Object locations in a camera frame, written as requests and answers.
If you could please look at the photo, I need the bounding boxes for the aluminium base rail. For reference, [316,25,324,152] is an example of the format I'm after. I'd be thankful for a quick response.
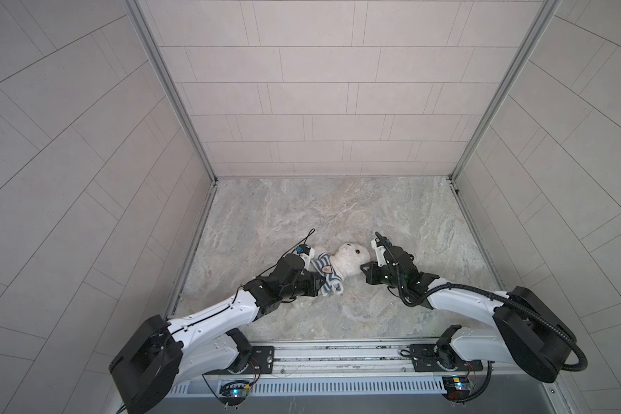
[125,338,557,381]

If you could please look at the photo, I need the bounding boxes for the right green circuit board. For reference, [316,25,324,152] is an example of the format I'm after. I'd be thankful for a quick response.
[442,376,476,401]

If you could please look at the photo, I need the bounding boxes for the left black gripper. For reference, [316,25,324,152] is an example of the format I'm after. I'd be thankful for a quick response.
[276,272,327,300]

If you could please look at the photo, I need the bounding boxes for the corner aluminium profile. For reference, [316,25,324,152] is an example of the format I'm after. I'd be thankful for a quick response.
[122,0,217,186]
[450,0,562,188]

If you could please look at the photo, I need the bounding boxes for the left green circuit board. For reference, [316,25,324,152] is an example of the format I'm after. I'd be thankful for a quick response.
[219,381,253,406]

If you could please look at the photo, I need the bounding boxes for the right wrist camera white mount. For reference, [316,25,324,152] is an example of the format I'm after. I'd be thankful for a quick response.
[371,232,391,267]

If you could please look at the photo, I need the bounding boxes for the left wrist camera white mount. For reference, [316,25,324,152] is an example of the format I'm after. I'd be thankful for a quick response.
[295,244,316,267]

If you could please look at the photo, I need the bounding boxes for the white teddy bear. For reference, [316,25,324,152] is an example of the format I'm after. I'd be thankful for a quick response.
[314,243,371,287]

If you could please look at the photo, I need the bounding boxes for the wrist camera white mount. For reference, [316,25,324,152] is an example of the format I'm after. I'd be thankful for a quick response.
[295,244,316,267]
[371,232,391,267]

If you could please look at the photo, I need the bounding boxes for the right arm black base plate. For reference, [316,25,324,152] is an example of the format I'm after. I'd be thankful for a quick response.
[400,344,484,373]

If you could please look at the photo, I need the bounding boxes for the left camera black cable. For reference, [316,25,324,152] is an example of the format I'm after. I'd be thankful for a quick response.
[255,228,317,278]

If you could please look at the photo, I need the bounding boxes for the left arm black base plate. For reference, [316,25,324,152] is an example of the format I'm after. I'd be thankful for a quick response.
[208,346,275,375]

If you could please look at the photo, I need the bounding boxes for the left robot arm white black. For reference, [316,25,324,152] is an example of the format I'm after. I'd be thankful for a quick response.
[109,245,325,413]

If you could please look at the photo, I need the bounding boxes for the green circuit board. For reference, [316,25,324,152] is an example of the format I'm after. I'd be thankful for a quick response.
[442,376,476,401]
[219,381,253,406]

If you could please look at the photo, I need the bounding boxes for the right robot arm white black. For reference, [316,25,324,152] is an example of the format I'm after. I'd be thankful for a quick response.
[362,236,588,383]

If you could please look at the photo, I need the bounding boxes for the left corner aluminium profile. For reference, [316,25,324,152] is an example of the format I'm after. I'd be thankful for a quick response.
[122,0,217,186]

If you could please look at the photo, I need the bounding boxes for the blue white striped sweater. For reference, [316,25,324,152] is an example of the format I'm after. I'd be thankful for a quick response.
[310,251,343,297]

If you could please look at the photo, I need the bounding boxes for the right corner aluminium profile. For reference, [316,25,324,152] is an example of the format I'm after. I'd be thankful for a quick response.
[450,0,562,188]

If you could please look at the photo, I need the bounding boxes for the black corrugated cable conduit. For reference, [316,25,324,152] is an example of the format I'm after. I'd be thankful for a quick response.
[377,235,589,374]

